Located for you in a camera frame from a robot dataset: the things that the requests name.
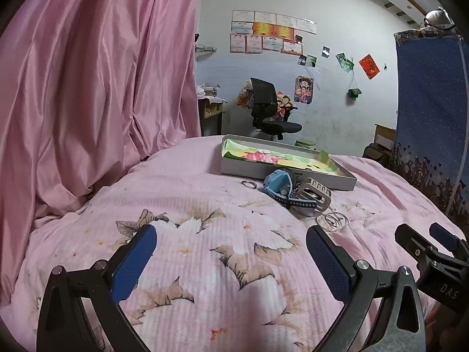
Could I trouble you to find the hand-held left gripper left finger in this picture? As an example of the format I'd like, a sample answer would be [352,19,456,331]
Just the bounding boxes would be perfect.
[37,224,158,352]

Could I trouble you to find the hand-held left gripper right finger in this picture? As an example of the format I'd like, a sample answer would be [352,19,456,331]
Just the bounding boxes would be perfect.
[306,225,427,352]

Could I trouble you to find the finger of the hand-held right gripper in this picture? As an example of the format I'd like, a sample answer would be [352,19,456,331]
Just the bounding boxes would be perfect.
[429,222,469,263]
[395,223,435,269]

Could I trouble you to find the blue watch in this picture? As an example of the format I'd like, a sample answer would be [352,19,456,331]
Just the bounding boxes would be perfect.
[263,168,319,212]

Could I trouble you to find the grey shallow box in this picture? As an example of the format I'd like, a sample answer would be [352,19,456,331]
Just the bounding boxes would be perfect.
[220,134,358,192]

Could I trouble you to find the pink floral bedsheet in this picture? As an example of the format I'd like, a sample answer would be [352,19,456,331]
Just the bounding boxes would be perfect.
[7,136,466,352]

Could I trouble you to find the light cardboard box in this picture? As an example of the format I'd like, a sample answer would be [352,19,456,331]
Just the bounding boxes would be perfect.
[374,124,397,151]

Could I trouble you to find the blue dotted curtain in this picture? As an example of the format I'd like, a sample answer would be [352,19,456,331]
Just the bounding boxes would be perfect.
[388,29,469,225]

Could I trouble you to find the small cartoon poster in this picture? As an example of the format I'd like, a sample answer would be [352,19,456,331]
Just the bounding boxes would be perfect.
[276,92,294,119]

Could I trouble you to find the wooden desk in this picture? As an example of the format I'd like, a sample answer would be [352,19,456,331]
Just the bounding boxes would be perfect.
[198,94,228,137]

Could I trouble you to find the black office chair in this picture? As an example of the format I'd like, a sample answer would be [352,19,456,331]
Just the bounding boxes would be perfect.
[250,78,303,142]

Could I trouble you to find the red paper sheet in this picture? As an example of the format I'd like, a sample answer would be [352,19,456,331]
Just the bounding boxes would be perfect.
[358,54,380,80]

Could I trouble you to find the pink curtain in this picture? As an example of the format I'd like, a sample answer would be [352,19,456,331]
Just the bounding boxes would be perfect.
[0,0,203,305]

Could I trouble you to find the colourful patterned poster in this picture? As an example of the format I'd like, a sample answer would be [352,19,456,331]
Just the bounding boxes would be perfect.
[237,82,253,109]

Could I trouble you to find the white cloth bundle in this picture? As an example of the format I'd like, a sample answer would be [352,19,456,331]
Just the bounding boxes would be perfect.
[419,6,456,31]

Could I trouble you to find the thin wire bangles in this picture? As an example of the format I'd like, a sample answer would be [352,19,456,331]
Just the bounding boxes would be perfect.
[314,211,351,232]

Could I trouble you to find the cartoon wall poster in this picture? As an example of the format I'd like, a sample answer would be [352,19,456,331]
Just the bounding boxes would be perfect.
[294,75,316,105]

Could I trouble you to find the large green wall photo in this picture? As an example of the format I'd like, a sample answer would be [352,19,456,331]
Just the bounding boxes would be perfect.
[336,53,355,73]

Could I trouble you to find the row of wall certificates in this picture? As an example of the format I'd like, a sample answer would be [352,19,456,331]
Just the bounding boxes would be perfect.
[230,9,317,55]

